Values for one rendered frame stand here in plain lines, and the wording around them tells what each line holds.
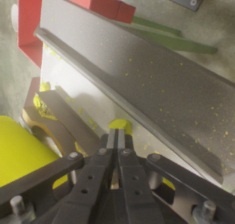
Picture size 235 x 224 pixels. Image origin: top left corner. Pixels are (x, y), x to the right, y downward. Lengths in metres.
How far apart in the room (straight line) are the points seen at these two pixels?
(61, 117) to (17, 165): 0.07
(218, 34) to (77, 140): 1.05
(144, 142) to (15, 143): 0.13
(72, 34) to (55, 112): 0.10
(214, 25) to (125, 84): 1.03
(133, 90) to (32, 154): 0.12
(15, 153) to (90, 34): 0.14
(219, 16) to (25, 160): 1.13
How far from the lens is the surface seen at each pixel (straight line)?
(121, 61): 0.16
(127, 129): 0.16
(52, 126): 0.20
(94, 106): 0.19
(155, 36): 0.45
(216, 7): 1.18
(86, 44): 0.20
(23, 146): 0.20
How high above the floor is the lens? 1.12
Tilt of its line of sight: 46 degrees down
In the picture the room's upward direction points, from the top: 108 degrees counter-clockwise
